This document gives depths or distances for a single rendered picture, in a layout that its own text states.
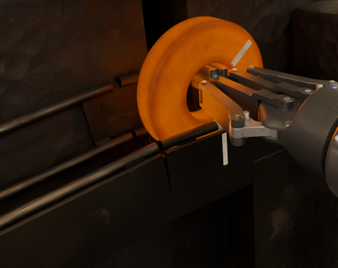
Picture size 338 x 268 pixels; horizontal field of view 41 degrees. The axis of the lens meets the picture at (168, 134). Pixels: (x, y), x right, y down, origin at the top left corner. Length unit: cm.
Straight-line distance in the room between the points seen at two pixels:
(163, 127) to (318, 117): 19
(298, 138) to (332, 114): 3
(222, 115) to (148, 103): 9
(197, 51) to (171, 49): 3
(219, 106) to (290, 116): 7
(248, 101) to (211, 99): 3
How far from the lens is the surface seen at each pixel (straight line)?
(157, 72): 46
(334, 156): 34
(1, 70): 50
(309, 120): 36
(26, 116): 50
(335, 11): 64
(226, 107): 40
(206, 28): 48
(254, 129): 39
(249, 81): 47
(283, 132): 38
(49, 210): 44
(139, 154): 47
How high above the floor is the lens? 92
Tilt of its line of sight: 25 degrees down
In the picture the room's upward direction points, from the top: 6 degrees counter-clockwise
